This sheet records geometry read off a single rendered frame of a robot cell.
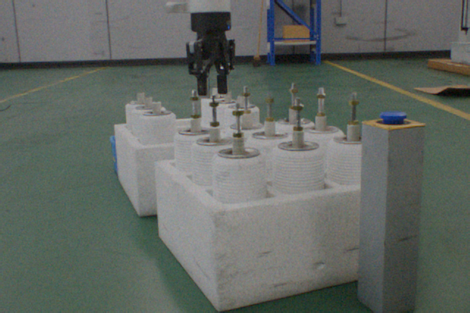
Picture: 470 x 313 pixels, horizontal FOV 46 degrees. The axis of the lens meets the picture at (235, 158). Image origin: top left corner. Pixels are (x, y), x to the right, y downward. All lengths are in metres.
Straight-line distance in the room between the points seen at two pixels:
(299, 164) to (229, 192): 0.13
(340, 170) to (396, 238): 0.20
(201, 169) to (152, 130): 0.41
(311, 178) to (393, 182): 0.17
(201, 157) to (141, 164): 0.39
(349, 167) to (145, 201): 0.60
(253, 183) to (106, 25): 6.72
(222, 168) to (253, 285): 0.21
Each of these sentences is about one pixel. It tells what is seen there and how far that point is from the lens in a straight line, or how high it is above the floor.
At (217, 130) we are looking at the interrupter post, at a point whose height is 0.28.
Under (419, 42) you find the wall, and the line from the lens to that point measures 7.81.
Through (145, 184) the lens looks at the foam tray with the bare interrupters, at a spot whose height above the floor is 0.09.
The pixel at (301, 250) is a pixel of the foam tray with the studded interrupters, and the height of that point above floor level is 0.08.
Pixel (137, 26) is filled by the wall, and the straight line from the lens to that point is 7.52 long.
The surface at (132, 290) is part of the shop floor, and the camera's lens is 1.07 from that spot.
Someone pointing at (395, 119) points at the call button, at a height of 0.32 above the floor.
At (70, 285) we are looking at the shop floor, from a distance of 1.12.
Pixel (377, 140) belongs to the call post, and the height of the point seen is 0.29.
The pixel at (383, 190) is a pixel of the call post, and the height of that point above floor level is 0.22.
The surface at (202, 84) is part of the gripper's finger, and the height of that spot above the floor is 0.37.
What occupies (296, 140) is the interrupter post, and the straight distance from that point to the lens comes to 1.01.
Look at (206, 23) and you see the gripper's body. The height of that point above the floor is 0.47.
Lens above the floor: 0.47
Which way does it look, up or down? 13 degrees down
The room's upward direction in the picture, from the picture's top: 2 degrees counter-clockwise
